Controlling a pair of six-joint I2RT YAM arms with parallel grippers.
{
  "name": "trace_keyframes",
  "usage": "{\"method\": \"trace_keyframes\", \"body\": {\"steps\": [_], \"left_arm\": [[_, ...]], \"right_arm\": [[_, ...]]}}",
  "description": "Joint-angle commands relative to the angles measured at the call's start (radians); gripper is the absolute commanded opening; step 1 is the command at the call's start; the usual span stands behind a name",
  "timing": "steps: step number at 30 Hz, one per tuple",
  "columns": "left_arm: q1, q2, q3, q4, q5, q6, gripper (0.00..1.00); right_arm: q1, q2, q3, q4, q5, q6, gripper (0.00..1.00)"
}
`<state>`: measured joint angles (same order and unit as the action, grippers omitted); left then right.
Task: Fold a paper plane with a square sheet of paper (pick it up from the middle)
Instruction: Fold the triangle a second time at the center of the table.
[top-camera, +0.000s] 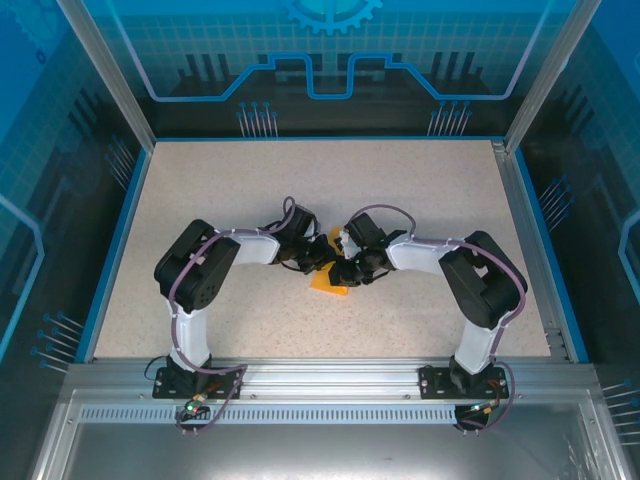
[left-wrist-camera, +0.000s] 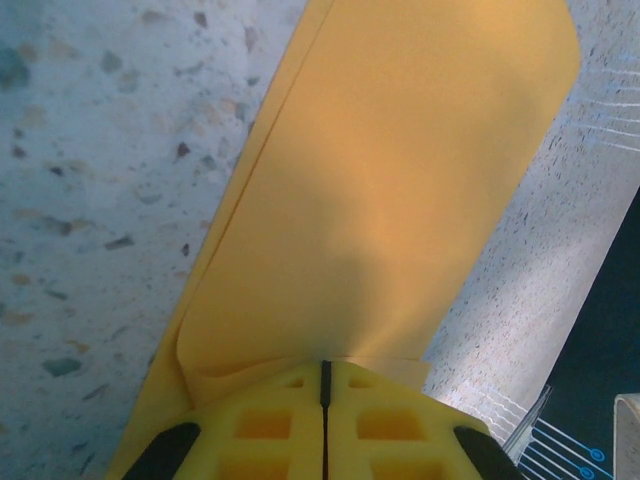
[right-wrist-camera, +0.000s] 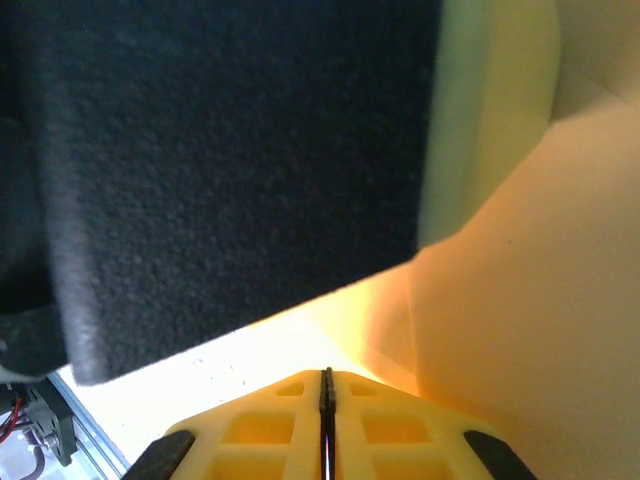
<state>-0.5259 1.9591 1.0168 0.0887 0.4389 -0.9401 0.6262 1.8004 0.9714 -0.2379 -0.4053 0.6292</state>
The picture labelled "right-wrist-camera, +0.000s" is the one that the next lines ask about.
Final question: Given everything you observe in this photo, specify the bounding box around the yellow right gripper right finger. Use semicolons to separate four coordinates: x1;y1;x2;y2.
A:
327;368;539;480

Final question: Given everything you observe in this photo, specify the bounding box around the aluminium mounting rail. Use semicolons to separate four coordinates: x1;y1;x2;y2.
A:
47;372;134;480

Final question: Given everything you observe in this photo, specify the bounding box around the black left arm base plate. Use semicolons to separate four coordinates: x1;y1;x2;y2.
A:
0;382;76;469

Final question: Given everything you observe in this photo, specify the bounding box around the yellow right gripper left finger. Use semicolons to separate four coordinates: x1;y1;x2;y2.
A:
124;368;329;480

